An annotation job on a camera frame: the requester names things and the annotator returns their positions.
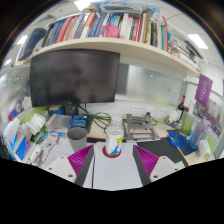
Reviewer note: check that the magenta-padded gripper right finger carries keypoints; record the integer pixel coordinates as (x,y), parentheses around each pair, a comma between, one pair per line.
(146,160)

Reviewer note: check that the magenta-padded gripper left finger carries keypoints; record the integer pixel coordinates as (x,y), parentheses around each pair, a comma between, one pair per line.
(80,160)

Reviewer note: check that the clear plastic drink bottle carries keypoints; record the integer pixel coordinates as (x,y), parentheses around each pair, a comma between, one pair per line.
(114,135)

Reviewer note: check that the purple water bottle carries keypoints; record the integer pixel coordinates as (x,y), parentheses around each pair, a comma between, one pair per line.
(197,133)

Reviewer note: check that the grey cup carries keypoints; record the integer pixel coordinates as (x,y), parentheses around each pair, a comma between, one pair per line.
(77,140)

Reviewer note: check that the handwritten white paper sheet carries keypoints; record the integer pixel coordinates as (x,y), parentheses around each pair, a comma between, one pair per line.
(63,148)

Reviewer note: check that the black desk mat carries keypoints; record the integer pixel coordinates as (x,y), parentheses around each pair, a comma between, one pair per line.
(166,148)

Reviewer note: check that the flat round red coaster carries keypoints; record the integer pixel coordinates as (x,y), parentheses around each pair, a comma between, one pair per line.
(104,153)

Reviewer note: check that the grey metal laptop stand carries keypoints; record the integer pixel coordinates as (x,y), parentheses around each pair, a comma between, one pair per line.
(140,130)

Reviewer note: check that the blank white paper sheet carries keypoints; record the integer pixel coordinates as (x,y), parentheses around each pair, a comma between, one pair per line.
(115,171)

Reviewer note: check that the small white paper sheet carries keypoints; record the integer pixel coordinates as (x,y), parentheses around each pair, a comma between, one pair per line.
(180,164)

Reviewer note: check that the blue circuit board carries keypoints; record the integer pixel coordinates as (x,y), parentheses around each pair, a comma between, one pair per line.
(79,121)

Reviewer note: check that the clear plastic box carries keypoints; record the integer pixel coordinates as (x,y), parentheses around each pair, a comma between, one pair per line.
(58,121)

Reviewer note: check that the blue round container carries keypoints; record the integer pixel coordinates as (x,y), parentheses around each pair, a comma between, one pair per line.
(56,110)

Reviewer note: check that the stack of white napkins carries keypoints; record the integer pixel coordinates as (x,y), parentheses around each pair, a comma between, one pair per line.
(36,124)

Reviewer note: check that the blue tissue box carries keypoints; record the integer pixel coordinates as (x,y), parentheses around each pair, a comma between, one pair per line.
(21,146)

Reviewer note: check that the dark wine bottle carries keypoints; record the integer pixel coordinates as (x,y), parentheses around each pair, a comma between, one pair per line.
(181,108)

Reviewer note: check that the black computer monitor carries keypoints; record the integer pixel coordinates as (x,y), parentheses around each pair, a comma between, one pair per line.
(73,76)

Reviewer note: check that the purple pennant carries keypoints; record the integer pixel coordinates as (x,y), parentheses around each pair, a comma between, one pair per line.
(203,90)

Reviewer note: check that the white wall socket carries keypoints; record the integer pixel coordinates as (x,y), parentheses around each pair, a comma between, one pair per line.
(135,110)
(161,112)
(150,111)

